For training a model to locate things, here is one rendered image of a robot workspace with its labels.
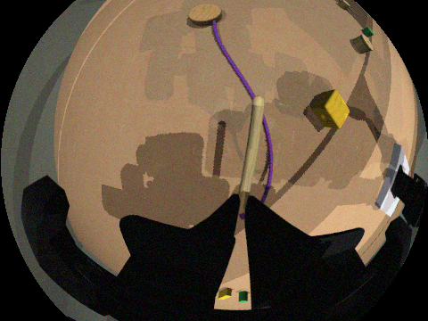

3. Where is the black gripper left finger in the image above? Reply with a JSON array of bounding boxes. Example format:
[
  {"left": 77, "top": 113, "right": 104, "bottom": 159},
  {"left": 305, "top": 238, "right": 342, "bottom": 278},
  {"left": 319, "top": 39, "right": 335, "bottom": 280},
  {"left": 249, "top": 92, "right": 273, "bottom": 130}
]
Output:
[{"left": 119, "top": 193, "right": 240, "bottom": 297}]

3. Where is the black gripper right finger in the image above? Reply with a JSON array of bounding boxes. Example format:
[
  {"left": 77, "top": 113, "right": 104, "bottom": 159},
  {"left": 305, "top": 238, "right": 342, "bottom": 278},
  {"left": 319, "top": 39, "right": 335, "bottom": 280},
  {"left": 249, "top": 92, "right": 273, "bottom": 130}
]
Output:
[{"left": 243, "top": 196, "right": 365, "bottom": 310}]

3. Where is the small green block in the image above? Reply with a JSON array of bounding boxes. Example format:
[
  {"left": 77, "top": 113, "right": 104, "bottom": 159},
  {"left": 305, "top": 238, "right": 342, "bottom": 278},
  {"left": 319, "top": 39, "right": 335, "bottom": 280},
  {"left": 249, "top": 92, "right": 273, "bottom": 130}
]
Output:
[{"left": 238, "top": 292, "right": 249, "bottom": 303}]

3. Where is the green cylinder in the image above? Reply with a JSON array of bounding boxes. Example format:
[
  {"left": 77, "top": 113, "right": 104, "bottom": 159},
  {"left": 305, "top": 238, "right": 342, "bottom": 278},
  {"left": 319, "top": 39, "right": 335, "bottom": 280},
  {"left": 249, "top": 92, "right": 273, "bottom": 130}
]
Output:
[{"left": 363, "top": 26, "right": 375, "bottom": 38}]

